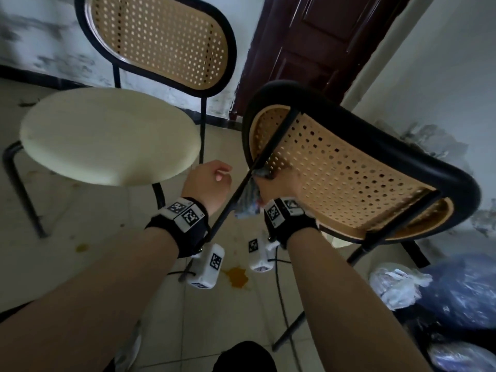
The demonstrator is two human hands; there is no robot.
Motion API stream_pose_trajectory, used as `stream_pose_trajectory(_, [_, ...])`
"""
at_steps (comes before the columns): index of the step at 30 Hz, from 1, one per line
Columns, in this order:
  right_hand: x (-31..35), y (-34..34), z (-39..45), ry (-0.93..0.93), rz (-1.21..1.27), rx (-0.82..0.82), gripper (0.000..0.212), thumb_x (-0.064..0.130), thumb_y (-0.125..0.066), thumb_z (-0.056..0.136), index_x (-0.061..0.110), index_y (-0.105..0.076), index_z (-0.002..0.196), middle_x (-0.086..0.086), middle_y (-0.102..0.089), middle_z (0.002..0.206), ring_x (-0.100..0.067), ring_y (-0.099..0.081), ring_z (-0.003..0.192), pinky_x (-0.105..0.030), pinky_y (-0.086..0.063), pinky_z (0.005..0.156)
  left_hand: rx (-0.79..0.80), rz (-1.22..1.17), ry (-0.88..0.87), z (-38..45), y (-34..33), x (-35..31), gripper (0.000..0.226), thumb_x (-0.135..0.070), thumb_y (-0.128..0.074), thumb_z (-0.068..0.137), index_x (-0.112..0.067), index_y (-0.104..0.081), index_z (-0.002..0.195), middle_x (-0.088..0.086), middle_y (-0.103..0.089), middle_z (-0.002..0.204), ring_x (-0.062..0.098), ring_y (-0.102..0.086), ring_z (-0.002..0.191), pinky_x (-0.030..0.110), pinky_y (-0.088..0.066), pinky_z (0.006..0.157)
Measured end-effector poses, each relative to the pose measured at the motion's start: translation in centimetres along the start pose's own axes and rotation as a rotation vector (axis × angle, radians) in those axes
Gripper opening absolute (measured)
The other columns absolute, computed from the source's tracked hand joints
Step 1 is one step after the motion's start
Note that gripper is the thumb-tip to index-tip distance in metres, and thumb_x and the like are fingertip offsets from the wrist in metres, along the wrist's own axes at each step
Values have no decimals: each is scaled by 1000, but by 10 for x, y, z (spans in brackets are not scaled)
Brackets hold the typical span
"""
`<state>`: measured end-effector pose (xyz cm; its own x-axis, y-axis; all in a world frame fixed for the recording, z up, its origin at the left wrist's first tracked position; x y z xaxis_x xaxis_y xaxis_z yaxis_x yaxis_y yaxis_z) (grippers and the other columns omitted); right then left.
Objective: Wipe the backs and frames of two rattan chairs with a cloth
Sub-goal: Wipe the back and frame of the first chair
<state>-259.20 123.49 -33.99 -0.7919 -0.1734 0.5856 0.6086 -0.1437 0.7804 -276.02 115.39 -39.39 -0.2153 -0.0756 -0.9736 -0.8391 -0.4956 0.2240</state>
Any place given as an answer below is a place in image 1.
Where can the white left wrist tracker box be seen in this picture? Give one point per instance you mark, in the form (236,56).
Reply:
(207,267)

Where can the blue plastic bag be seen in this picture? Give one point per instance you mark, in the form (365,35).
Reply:
(461,290)

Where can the cream seat cane back chair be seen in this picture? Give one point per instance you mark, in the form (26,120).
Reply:
(348,170)
(108,135)

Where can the dark red wooden door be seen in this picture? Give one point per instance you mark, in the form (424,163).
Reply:
(321,42)

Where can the black plastic bag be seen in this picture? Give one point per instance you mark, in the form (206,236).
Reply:
(426,325)

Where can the black right wristband with markers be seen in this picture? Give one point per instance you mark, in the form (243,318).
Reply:
(294,228)

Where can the blue patterned cleaning cloth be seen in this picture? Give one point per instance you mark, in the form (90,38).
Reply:
(248,203)

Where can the person's left forearm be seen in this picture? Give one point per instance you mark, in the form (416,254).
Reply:
(85,306)

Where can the person's right hand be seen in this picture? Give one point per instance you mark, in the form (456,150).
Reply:
(283,189)

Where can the person's dark trousers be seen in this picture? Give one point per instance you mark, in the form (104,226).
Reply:
(244,360)

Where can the person's left white shoe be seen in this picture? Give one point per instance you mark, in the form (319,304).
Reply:
(129,348)

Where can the person's right forearm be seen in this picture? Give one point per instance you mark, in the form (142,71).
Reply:
(348,313)

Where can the black left wristband with markers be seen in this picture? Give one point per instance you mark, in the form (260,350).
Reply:
(190,236)

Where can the white vertical pipe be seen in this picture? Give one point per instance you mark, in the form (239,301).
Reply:
(388,54)

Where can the white right wrist tracker box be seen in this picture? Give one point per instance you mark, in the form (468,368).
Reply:
(261,259)

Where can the person's left hand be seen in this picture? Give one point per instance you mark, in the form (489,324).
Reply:
(203,185)

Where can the white plastic bag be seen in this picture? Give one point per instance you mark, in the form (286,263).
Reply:
(399,286)

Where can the black wristband with markers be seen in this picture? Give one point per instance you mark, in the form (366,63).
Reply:
(294,228)
(190,236)

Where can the white wrist tracker box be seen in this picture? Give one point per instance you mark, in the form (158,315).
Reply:
(261,259)
(207,267)

